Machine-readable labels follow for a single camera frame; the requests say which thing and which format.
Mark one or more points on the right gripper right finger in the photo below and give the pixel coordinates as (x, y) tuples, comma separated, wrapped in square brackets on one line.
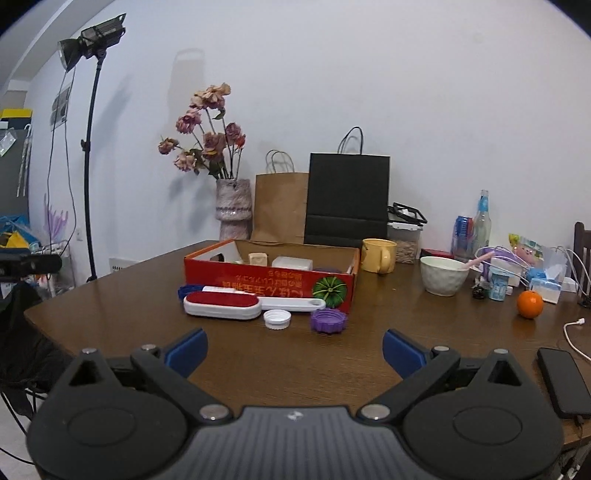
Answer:
[(423, 372)]

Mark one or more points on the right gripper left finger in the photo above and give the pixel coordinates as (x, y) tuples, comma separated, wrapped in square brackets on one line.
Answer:
[(161, 374)]

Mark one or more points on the dark blue ridged cap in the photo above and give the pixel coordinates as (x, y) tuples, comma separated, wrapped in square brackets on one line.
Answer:
[(187, 289)]

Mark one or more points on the red white lint brush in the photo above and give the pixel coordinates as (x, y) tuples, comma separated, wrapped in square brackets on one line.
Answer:
[(243, 306)]

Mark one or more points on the purple ridged cap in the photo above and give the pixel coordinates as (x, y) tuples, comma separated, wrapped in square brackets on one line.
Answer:
[(328, 321)]

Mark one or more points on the white ridged cap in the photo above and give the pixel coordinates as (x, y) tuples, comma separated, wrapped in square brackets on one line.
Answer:
[(276, 319)]

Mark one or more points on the blue white jar lid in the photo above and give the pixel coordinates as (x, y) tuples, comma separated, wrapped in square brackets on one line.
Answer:
[(328, 269)]

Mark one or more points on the beige cube container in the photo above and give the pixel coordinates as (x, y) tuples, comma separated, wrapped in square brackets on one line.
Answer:
[(258, 259)]

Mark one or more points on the white plastic pill bottle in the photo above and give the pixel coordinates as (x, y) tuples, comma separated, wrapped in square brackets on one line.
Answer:
[(293, 263)]

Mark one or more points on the white ceramic bowl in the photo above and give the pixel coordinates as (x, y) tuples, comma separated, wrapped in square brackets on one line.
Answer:
[(442, 276)]

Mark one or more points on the white floor box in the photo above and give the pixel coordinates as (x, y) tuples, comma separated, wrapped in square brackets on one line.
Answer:
[(118, 264)]

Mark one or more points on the small red box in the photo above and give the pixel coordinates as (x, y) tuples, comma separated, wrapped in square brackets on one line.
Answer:
[(426, 252)]

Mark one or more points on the yellow mug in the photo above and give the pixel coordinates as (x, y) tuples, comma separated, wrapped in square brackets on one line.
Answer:
[(378, 256)]

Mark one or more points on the small yogurt cup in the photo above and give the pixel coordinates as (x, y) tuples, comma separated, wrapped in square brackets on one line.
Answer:
[(499, 282)]

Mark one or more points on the orange fruit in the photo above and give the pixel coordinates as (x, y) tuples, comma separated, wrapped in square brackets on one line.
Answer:
[(530, 304)]

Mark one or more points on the blue soda can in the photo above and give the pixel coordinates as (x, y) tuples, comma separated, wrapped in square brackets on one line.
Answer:
[(462, 238)]

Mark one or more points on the clear food container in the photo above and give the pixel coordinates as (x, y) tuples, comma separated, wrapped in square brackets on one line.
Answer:
[(405, 226)]

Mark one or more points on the red cardboard box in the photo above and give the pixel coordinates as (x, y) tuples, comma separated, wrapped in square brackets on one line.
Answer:
[(226, 264)]

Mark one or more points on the clear glass bottle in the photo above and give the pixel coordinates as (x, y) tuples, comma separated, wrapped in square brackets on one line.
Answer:
[(482, 223)]

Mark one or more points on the tissue pack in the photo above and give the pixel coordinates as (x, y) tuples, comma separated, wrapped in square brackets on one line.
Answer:
[(549, 290)]

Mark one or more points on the black smartphone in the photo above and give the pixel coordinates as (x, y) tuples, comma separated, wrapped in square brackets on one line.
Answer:
[(567, 389)]

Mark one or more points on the pink ceramic vase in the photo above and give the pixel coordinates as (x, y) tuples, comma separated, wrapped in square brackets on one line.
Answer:
[(233, 208)]

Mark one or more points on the black paper bag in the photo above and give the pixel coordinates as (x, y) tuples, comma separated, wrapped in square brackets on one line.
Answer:
[(348, 193)]

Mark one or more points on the brown paper bag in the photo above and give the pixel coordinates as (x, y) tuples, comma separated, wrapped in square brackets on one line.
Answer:
[(280, 201)]

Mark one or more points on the dark wooden chair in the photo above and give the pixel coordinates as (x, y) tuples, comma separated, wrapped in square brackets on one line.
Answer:
[(581, 256)]

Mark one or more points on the dried pink roses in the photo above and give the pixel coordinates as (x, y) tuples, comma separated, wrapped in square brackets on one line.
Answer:
[(216, 145)]

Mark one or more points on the studio light on stand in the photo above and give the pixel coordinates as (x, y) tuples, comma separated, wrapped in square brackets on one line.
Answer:
[(92, 42)]

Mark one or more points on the wall poster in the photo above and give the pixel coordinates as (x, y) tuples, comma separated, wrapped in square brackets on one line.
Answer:
[(60, 106)]

